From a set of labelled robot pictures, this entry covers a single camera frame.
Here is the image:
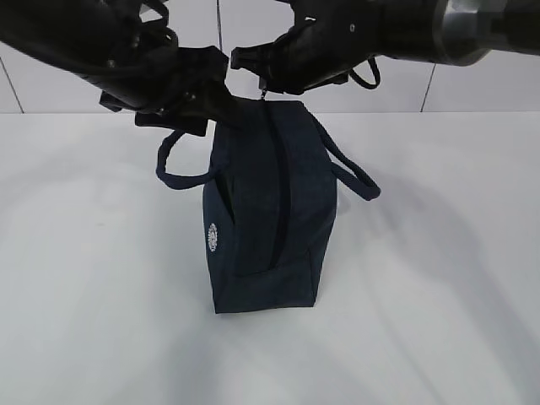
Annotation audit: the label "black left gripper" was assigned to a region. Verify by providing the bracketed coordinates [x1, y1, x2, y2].
[100, 46, 244, 137]

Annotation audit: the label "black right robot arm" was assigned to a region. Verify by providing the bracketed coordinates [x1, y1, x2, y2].
[230, 0, 539, 95]

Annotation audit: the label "dark blue lunch bag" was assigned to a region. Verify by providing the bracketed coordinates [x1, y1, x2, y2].
[156, 99, 381, 314]

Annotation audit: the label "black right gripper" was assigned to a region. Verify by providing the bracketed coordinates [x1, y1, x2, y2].
[230, 20, 348, 95]

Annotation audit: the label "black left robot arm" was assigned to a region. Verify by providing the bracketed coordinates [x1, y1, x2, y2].
[1, 1, 242, 136]

